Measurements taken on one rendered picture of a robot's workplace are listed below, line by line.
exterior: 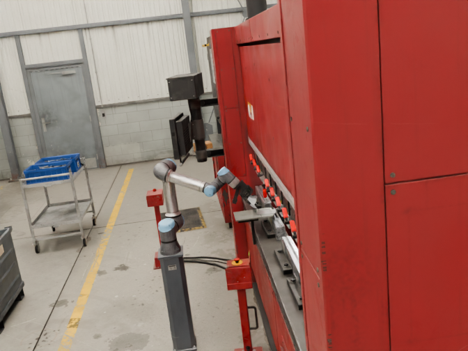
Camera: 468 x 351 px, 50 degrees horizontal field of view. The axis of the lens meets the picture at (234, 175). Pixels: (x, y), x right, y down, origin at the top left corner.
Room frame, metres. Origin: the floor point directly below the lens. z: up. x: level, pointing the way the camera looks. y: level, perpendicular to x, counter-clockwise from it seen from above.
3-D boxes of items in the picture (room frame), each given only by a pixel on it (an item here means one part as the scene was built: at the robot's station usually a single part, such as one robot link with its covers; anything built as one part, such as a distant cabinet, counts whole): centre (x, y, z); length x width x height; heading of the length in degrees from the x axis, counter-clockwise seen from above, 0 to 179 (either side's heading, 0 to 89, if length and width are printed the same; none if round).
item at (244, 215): (3.32, -0.10, 1.00); 0.26 x 0.18 x 0.01; 94
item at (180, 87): (4.56, 0.34, 1.53); 0.51 x 0.25 x 0.85; 174
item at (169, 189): (3.49, 0.48, 1.15); 0.15 x 0.12 x 0.55; 163
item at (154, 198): (4.92, 0.83, 0.41); 0.25 x 0.20 x 0.83; 94
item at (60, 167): (5.92, 2.22, 0.92); 0.50 x 0.36 x 0.18; 95
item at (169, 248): (3.36, 0.52, 0.82); 0.15 x 0.15 x 0.10
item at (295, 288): (2.33, -0.26, 0.89); 0.30 x 0.05 x 0.03; 4
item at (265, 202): (3.88, -0.22, 0.92); 0.50 x 0.06 x 0.10; 4
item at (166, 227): (3.36, 0.51, 0.94); 0.13 x 0.12 x 0.14; 163
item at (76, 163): (6.34, 2.23, 0.92); 0.50 x 0.36 x 0.18; 95
